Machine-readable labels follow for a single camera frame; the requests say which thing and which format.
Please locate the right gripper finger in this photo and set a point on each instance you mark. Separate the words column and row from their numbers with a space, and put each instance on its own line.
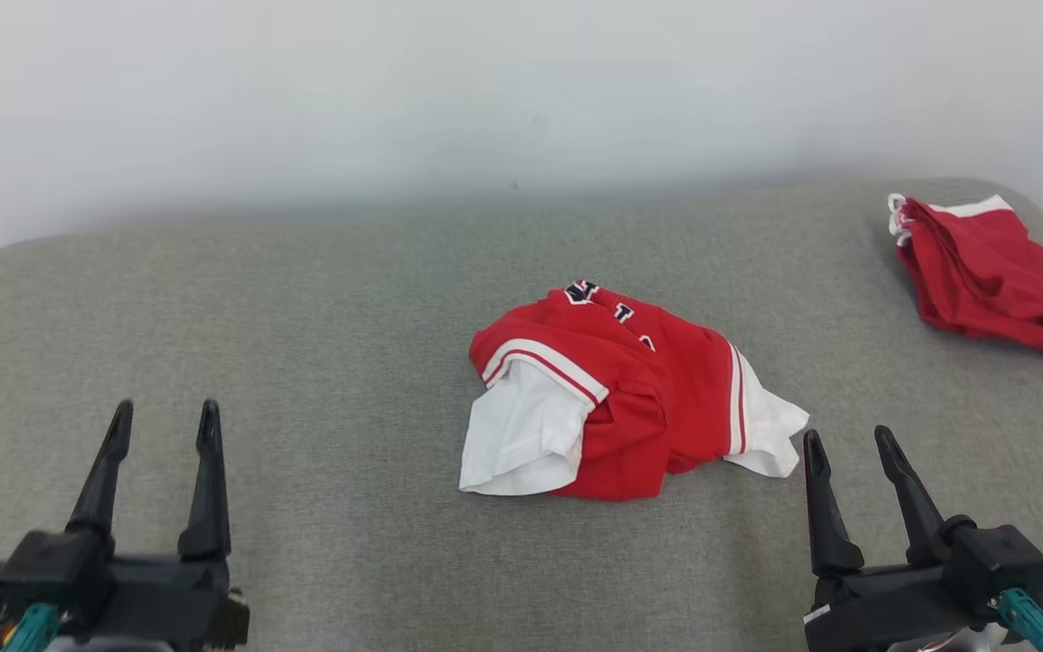
column 913, row 507
column 827, row 516

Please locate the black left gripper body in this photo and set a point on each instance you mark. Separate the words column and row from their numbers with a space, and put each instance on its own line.
column 168, row 602

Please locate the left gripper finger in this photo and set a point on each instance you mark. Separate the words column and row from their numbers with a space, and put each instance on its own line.
column 209, row 498
column 103, row 480

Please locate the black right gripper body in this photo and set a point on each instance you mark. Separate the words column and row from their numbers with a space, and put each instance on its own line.
column 875, row 607

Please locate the red jersey white sleeves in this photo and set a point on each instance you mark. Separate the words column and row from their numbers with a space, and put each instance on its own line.
column 648, row 398

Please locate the red shorts white side stripe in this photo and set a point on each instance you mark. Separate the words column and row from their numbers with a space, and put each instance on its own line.
column 1001, row 272

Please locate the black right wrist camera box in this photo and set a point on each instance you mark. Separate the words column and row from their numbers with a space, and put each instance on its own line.
column 997, row 561

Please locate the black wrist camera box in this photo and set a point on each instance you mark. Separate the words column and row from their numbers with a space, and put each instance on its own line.
column 55, row 570
column 997, row 561

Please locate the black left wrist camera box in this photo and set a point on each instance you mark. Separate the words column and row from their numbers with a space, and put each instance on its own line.
column 55, row 570

